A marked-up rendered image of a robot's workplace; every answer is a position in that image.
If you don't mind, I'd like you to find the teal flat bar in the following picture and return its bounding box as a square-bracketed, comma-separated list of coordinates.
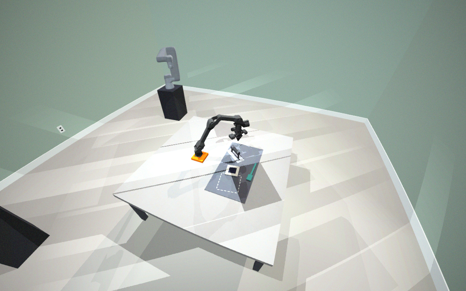
[247, 163, 257, 181]

